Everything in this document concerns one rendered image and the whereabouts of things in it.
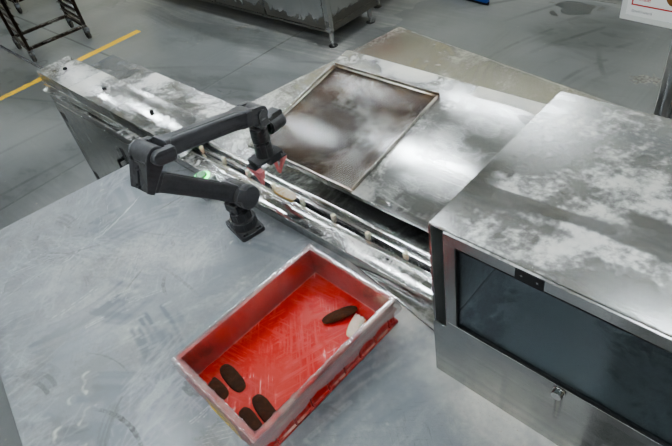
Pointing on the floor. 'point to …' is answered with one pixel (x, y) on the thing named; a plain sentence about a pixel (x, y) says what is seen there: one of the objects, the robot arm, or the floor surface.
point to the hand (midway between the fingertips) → (270, 176)
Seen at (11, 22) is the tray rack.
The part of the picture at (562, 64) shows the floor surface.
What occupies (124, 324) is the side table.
